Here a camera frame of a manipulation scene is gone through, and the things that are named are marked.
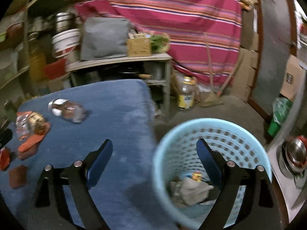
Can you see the plastic oil bottle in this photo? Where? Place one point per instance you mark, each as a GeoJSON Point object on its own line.
{"type": "Point", "coordinates": [187, 93]}

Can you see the brown crumpled paper ball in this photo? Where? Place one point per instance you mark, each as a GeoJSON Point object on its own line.
{"type": "Point", "coordinates": [36, 123]}

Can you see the steel bowl on stove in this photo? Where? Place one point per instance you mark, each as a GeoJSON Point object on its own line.
{"type": "Point", "coordinates": [295, 151]}

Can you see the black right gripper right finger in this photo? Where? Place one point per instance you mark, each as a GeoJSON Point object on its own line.
{"type": "Point", "coordinates": [257, 207]}

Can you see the steel pot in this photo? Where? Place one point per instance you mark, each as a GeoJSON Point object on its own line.
{"type": "Point", "coordinates": [62, 21]}

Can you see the white plastic bucket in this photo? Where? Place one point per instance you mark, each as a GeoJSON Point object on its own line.
{"type": "Point", "coordinates": [65, 42]}

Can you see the clear jar silver lid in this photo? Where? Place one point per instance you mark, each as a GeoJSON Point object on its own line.
{"type": "Point", "coordinates": [67, 110]}

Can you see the pink striped curtain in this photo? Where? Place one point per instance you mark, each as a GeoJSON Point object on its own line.
{"type": "Point", "coordinates": [204, 34]}

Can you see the blue knitted table cloth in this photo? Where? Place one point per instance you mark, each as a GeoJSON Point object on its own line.
{"type": "Point", "coordinates": [120, 111]}

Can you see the clear orange cartoon snack bag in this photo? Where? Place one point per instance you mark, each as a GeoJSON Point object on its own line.
{"type": "Point", "coordinates": [22, 124]}

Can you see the yellow utensil holder box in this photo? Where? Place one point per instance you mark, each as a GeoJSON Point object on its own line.
{"type": "Point", "coordinates": [138, 44]}

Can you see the wooden wall shelf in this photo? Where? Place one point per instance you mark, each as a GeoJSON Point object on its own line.
{"type": "Point", "coordinates": [26, 30]}

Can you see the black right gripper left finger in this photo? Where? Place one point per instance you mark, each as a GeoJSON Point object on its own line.
{"type": "Point", "coordinates": [50, 208]}

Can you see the red plastic basket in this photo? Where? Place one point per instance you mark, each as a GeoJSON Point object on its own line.
{"type": "Point", "coordinates": [55, 69]}

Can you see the wooden side table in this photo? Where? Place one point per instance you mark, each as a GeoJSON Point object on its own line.
{"type": "Point", "coordinates": [155, 70]}

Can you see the light blue trash basket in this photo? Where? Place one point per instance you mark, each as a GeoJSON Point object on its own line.
{"type": "Point", "coordinates": [176, 158]}

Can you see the red snack bag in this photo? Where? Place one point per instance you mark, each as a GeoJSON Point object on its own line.
{"type": "Point", "coordinates": [4, 158]}

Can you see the orange wrapper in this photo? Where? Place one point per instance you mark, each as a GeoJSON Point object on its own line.
{"type": "Point", "coordinates": [34, 138]}

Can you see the green plastic bottle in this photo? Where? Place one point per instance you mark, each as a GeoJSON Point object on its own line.
{"type": "Point", "coordinates": [281, 109]}

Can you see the grey fabric cover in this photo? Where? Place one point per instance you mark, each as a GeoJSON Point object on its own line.
{"type": "Point", "coordinates": [104, 38]}

